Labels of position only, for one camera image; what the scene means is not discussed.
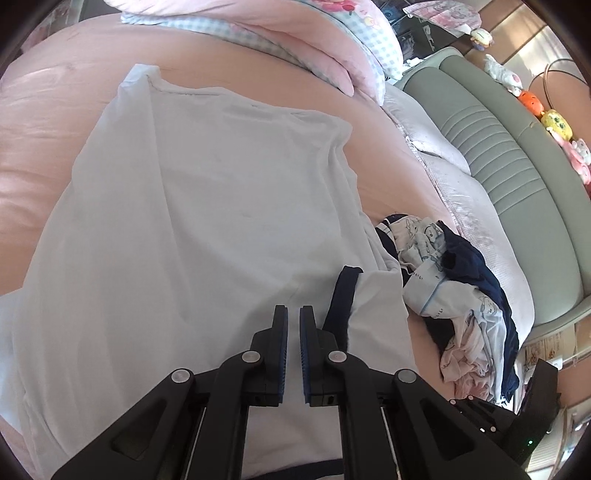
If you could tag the white t-shirt navy trim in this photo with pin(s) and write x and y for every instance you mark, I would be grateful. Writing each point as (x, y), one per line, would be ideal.
(184, 230)

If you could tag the bed with pink sheet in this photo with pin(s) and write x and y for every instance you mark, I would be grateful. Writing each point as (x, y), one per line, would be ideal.
(46, 115)

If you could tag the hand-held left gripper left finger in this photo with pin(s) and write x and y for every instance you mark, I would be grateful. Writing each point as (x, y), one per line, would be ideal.
(281, 350)

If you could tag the orange plush toy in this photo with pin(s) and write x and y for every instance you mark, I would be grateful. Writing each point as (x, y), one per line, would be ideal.
(531, 100)

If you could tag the navy blue garment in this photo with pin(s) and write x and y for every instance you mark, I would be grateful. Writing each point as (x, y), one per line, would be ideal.
(480, 277)

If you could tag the grey-green padded headboard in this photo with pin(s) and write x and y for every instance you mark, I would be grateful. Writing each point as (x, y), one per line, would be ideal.
(508, 152)

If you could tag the pink print pajama garment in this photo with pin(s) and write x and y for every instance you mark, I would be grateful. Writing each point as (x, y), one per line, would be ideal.
(466, 364)

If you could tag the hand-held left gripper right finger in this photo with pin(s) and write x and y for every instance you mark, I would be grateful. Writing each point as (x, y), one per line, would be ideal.
(305, 355)

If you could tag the pink cloth on cabinet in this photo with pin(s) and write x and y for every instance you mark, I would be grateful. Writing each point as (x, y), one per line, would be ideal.
(443, 16)

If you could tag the black glass wardrobe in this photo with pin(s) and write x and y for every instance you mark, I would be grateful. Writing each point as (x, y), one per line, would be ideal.
(406, 32)

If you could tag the pink plush toy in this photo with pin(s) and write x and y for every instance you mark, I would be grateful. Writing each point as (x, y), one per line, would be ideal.
(581, 157)

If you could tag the pale pink pillow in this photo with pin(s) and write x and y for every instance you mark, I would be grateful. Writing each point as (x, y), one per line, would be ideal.
(438, 134)
(485, 240)

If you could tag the white and yellow plush toy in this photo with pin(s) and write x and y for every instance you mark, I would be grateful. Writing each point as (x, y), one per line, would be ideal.
(480, 37)

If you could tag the white cartoon print pajamas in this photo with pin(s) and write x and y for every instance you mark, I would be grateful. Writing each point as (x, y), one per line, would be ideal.
(434, 286)

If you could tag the folded pink checkered quilt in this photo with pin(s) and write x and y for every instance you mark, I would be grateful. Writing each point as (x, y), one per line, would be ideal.
(323, 37)

